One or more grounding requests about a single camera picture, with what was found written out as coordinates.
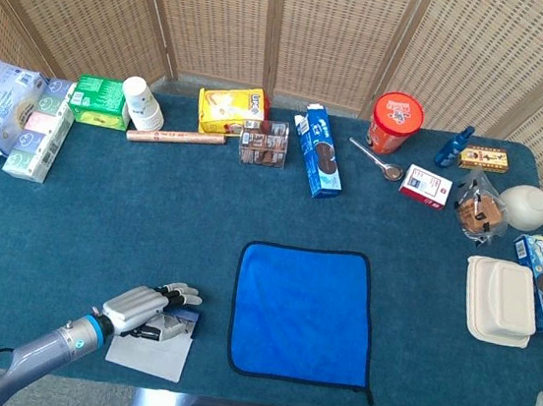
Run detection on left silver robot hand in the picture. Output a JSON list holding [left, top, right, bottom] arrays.
[[96, 271, 206, 347]]

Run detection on black wire eyeglasses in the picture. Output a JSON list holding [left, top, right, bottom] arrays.
[[160, 312, 196, 339]]

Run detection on blue glasses case white lining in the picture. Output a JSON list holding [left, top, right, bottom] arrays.
[[103, 298, 204, 385]]

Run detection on blue cleaning cloth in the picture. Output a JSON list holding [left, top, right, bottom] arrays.
[[221, 237, 392, 406]]

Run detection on beige lunch container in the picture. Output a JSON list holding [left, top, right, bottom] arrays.
[[456, 254, 543, 351]]

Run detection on teal table cloth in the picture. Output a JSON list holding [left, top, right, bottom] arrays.
[[0, 74, 543, 406]]

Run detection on wooden rolling pin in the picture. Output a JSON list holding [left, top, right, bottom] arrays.
[[125, 121, 227, 154]]

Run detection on pastel tissue multipack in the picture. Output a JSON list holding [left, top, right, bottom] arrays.
[[0, 73, 81, 188]]

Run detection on white paper cup stack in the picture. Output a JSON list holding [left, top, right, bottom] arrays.
[[116, 74, 170, 135]]

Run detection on clear box of cookies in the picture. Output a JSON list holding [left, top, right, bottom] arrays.
[[236, 116, 292, 171]]

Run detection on white bowl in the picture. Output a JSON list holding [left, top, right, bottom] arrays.
[[496, 181, 543, 234]]

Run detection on green tissue pack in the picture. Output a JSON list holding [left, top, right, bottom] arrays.
[[65, 72, 136, 133]]

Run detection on clear bag of cookies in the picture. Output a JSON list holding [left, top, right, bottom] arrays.
[[450, 166, 514, 249]]

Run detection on yellow cracker box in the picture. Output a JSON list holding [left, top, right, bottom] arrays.
[[194, 81, 273, 142]]

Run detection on long blue cookie box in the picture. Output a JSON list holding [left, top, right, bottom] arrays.
[[285, 100, 353, 203]]

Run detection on red and white box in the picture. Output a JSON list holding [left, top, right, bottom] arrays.
[[396, 161, 455, 213]]

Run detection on small yellow brown box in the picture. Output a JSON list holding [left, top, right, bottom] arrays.
[[457, 143, 513, 175]]

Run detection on blue spray bottle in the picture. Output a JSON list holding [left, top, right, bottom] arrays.
[[433, 122, 476, 172]]

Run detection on metal spoon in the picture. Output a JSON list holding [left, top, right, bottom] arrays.
[[344, 137, 408, 184]]

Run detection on woven folding screen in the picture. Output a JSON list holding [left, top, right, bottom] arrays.
[[0, 0, 543, 267]]

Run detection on orange tub red lid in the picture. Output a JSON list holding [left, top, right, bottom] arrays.
[[364, 88, 428, 160]]

